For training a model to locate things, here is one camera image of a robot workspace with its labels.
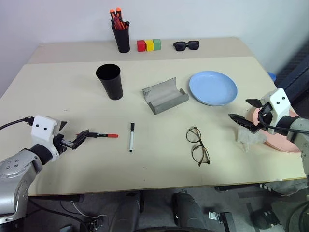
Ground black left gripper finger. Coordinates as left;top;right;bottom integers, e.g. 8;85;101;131
71;129;90;151
57;121;69;133

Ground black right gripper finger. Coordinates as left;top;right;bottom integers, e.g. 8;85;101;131
228;113;263;133
245;98;263;109

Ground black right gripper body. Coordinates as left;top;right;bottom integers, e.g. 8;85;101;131
257;102;274;127

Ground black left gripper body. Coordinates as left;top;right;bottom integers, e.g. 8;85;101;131
53;134;73;154

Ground red marker pen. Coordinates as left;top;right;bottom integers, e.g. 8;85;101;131
75;132;119;139

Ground clear crumpled plastic wrap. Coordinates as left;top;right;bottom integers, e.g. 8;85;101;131
236;127;267;153

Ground pink plate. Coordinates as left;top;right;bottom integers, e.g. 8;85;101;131
248;107;303;154

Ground blue plate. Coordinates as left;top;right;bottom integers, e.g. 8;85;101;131
188;70;239;107

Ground dark ribbed radiator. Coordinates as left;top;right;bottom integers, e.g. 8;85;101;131
275;45;309;103

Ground white marker with black cap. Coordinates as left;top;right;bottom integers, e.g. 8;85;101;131
128;122;136;153

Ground tortoiseshell eyeglasses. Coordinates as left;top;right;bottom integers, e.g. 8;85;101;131
185;126;211;168

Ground empty black cup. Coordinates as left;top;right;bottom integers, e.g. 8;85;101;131
96;63;124;101

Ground grey open glasses case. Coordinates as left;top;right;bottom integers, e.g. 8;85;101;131
141;77;190;116

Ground dark rounded shape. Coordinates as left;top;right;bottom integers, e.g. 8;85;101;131
110;190;146;232
170;190;209;232

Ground black sunglasses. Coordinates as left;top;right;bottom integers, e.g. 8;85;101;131
173;40;200;52

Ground black pen holder cup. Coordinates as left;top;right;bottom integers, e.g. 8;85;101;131
111;21;131;54

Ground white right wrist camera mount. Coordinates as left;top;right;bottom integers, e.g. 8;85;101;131
260;87;292;135

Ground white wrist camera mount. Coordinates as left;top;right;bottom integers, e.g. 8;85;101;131
30;115;60;161
260;87;292;135

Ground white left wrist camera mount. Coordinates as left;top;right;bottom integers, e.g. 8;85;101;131
30;115;60;161

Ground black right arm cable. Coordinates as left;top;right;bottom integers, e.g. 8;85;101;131
258;113;309;134

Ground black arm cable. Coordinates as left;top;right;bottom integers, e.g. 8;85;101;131
258;113;309;134
0;116;36;131

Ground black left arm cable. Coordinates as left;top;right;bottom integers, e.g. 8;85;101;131
0;116;36;131

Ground black table frame bar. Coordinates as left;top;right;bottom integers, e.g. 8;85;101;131
214;183;267;193
27;194;85;204

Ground metal floor bracket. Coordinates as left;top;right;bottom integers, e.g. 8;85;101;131
208;211;237;232

